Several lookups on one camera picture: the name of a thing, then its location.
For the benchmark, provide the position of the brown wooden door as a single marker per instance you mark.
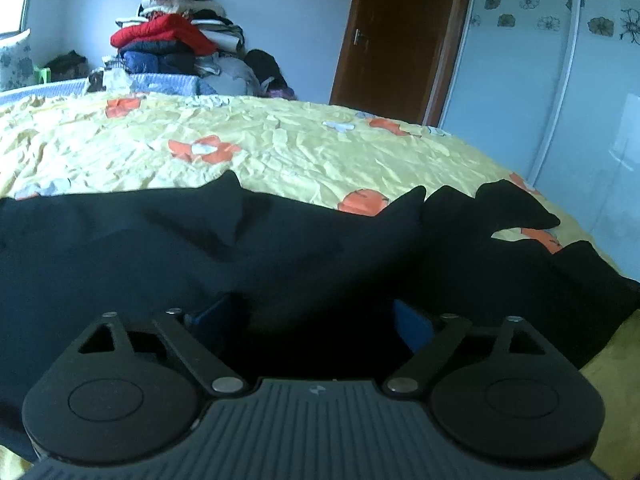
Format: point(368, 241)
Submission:
point(397, 58)

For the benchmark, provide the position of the black bag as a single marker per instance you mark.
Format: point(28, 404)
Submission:
point(68, 66)

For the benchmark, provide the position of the white wardrobe with flowers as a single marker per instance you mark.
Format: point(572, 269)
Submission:
point(550, 89)

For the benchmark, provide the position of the black pants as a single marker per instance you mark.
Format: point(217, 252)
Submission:
point(283, 289)

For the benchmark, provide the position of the green plastic chair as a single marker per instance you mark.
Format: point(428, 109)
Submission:
point(42, 75)

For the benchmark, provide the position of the pile of clothes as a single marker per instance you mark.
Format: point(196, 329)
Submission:
point(168, 39)

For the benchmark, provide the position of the blue mattress edge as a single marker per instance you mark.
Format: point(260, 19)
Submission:
point(125, 85)

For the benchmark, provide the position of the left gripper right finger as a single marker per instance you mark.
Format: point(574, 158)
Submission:
point(501, 393)

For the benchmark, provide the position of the floral pillow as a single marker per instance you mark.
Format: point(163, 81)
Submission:
point(16, 67)

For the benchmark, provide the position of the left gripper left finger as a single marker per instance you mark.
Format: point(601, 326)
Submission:
point(121, 393)

